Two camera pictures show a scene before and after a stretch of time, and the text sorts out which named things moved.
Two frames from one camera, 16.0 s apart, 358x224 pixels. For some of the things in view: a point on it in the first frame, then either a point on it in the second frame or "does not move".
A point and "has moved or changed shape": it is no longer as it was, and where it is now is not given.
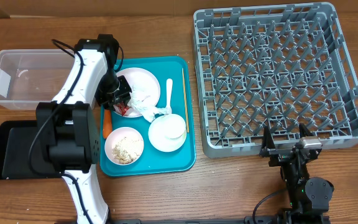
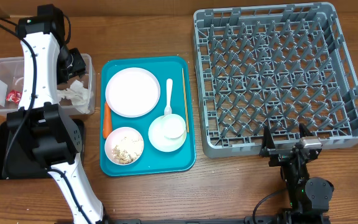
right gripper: [279, 154] does not move
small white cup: [174, 126] does not move
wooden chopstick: [185, 99] does not move
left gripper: [109, 101] → [79, 68]
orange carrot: [107, 123] does not move
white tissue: [147, 107] has moved or changed shape
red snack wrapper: [122, 107] → [13, 96]
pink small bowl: [123, 145] does not move
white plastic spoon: [169, 92] does not move
